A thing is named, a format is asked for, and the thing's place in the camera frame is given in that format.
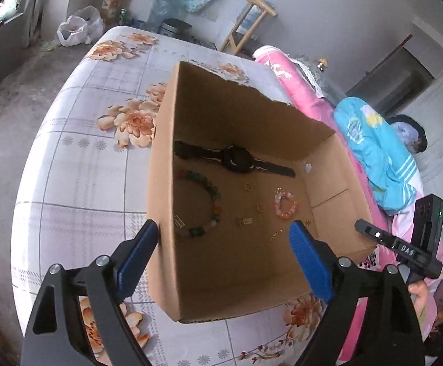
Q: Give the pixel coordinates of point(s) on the pink printed blanket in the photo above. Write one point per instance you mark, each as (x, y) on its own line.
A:
(309, 99)

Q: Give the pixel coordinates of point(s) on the metal cooking pot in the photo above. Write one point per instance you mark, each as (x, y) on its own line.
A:
(174, 28)

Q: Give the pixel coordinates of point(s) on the floral plastic tablecloth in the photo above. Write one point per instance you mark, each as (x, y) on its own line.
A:
(73, 183)

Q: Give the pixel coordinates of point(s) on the wooden chair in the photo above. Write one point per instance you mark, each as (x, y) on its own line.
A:
(261, 2)

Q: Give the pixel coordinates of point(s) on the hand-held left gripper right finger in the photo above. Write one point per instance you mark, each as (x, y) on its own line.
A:
(309, 263)

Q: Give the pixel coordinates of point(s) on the clear water jug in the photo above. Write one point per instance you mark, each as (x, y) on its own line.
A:
(164, 11)

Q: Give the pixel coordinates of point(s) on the dark knit hat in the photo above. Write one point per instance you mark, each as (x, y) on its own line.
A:
(419, 137)

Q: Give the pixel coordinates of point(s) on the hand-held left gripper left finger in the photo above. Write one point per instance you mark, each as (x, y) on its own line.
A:
(137, 259)

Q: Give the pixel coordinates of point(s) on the white lace cloth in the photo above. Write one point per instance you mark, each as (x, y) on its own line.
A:
(309, 72)

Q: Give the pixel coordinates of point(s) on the white plastic bag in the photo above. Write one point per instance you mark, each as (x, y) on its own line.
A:
(78, 26)

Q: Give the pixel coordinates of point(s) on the person's right hand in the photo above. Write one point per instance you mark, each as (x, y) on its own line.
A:
(419, 293)

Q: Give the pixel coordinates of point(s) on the brown cardboard box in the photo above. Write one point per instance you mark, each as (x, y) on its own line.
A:
(225, 274)

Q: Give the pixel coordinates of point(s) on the green glass bottle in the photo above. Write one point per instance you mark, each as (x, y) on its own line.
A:
(123, 17)

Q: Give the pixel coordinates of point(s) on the black wrist watch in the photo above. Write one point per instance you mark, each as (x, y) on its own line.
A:
(236, 160)

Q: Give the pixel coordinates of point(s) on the small brown-topped ornament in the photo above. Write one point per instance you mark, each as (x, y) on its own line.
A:
(322, 65)

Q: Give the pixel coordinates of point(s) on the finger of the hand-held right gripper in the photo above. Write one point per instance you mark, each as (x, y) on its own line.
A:
(370, 230)

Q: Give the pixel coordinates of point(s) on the light blue printed blanket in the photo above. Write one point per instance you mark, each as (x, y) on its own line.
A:
(377, 152)

